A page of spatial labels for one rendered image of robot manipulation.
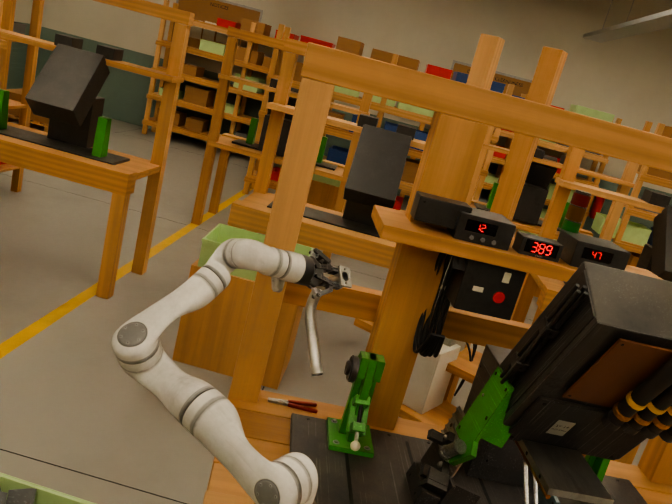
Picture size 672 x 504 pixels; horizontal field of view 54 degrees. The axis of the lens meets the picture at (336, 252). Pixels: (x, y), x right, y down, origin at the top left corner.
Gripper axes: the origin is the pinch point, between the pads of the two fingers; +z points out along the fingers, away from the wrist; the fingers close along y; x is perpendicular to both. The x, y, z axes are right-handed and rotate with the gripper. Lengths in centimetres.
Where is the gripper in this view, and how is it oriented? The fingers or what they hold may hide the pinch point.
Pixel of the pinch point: (336, 278)
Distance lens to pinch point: 172.4
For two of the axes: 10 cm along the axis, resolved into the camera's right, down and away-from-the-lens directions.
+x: -7.0, 3.1, 6.4
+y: -0.7, -9.3, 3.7
